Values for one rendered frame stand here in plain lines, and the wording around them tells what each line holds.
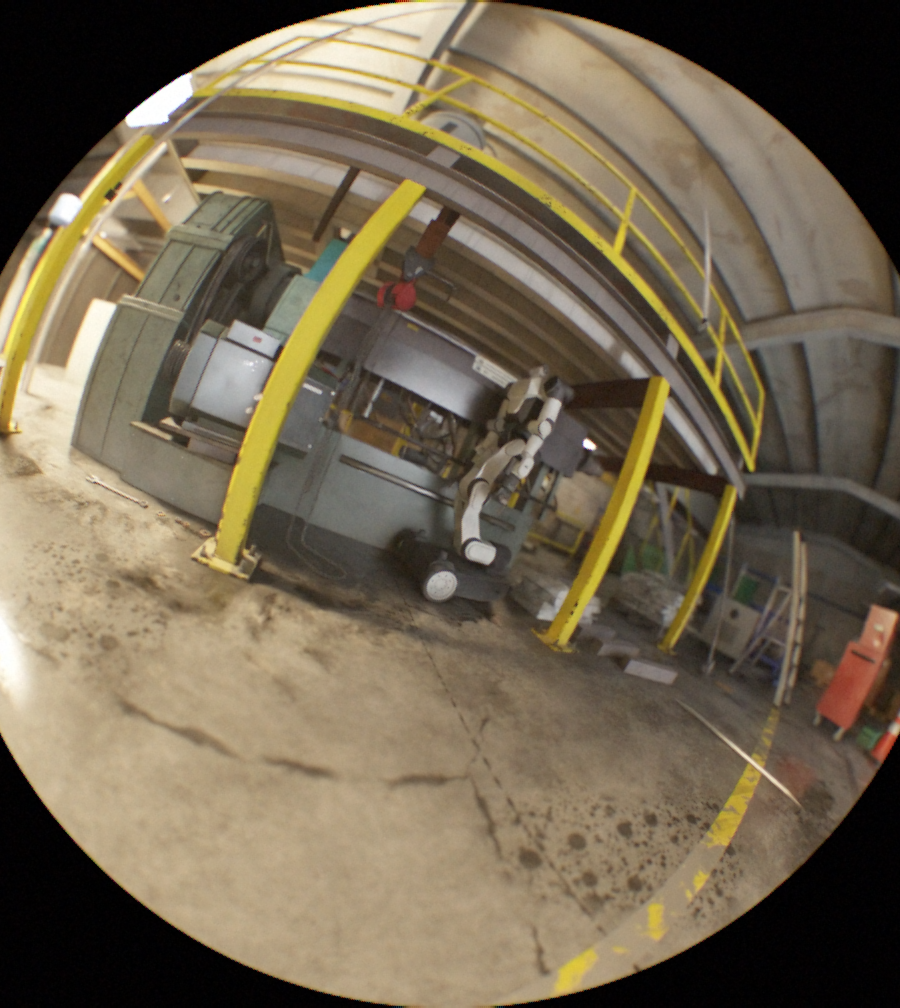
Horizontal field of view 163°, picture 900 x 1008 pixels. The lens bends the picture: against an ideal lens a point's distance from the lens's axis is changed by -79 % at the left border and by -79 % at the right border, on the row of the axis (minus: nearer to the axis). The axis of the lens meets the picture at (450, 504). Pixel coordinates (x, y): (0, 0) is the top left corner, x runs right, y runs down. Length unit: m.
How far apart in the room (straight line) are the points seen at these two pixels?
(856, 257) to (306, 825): 6.68
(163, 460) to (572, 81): 5.30
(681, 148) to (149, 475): 5.84
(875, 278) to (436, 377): 6.37
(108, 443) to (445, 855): 2.06
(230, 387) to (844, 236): 6.61
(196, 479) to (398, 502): 1.24
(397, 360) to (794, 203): 5.51
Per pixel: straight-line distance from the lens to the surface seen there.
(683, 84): 5.07
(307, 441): 1.55
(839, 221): 5.90
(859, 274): 6.39
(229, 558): 1.24
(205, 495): 1.57
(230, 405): 1.50
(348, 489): 2.01
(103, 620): 0.92
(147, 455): 1.71
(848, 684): 3.94
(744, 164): 5.36
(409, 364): 2.13
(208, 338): 1.53
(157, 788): 0.65
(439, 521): 2.17
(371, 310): 2.22
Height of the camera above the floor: 0.59
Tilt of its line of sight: 4 degrees down
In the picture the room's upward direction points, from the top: 24 degrees clockwise
